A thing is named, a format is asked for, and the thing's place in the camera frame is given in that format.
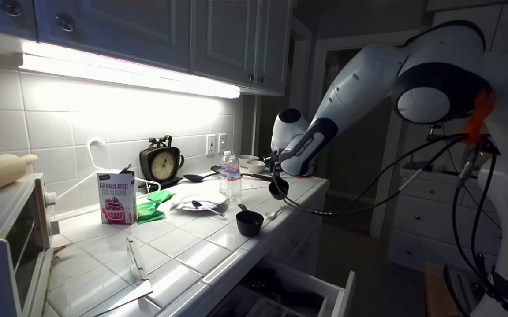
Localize black hanging cable bundle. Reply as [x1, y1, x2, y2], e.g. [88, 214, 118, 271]
[449, 130, 508, 317]

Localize dark upper cabinet knob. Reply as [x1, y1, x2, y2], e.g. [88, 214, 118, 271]
[54, 12, 77, 33]
[0, 0, 23, 15]

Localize black table clock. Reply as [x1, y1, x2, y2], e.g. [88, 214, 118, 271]
[137, 133, 187, 190]

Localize white lower cabinets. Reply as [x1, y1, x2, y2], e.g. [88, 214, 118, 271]
[158, 177, 331, 317]

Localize clear plastic water bottle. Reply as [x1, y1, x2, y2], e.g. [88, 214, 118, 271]
[217, 149, 245, 200]

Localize pink white carton box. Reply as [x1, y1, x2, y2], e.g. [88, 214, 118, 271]
[95, 168, 139, 227]

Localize blue upper cabinets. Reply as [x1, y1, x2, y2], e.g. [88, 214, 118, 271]
[0, 0, 296, 98]

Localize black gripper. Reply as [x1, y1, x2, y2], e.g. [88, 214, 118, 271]
[266, 147, 294, 197]

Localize white open drawer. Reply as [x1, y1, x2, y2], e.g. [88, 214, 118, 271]
[204, 258, 356, 317]

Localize green cloth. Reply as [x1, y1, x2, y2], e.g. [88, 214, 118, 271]
[134, 188, 176, 223]

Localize black ladle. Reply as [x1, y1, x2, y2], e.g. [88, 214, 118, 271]
[181, 167, 224, 184]

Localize white plastic spoon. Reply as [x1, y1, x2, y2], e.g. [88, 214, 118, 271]
[263, 205, 287, 223]

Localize orange cable strap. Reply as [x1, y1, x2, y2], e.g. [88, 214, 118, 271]
[462, 87, 497, 146]

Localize thin metal utensil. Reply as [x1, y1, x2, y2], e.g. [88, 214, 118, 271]
[123, 234, 150, 283]

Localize under-cabinet strip light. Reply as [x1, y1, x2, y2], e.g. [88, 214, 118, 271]
[16, 38, 243, 102]

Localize white toaster oven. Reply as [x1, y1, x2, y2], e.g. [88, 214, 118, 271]
[0, 172, 56, 317]

